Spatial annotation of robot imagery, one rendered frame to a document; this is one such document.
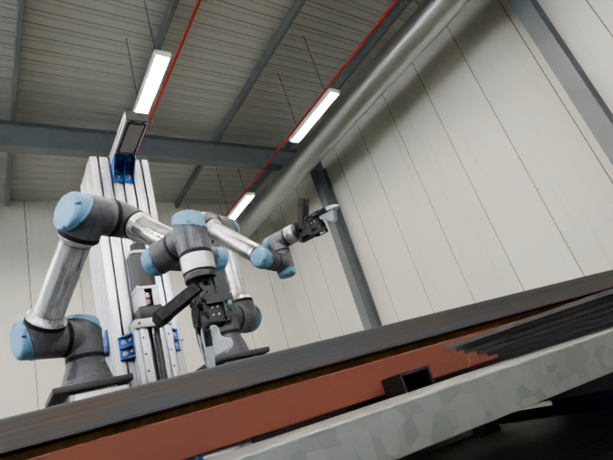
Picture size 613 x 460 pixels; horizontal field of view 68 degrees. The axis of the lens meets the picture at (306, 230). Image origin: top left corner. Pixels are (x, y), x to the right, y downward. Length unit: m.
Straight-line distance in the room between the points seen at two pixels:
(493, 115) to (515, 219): 1.92
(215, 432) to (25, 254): 11.48
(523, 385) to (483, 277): 8.71
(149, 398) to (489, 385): 0.39
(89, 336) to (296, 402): 1.11
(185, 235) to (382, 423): 0.80
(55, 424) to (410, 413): 0.40
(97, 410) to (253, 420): 0.18
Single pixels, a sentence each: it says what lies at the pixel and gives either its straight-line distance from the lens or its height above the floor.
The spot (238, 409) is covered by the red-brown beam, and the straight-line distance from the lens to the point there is 0.61.
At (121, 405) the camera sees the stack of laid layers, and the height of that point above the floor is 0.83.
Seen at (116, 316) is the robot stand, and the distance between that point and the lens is 1.88.
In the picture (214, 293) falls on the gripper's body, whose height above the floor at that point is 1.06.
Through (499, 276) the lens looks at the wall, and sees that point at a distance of 8.91.
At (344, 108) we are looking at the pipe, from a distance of 9.32.
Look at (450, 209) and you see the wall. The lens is 9.43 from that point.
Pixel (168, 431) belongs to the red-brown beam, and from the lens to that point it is 0.60.
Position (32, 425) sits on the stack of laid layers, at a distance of 0.60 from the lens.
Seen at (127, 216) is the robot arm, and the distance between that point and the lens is 1.46.
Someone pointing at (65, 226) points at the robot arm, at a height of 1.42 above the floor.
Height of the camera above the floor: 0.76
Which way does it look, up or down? 21 degrees up
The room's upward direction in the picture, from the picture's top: 18 degrees counter-clockwise
